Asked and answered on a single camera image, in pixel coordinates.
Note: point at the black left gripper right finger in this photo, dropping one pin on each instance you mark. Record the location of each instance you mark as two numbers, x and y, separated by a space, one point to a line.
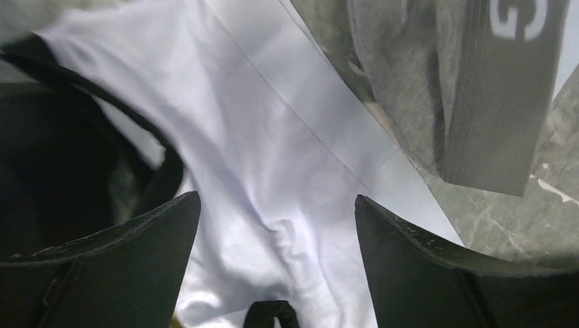
418 279

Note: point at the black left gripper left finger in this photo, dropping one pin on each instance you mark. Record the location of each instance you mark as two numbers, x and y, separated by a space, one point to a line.
128 275

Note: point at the grey boxer briefs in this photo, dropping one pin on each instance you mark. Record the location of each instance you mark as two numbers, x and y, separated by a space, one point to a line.
466 84

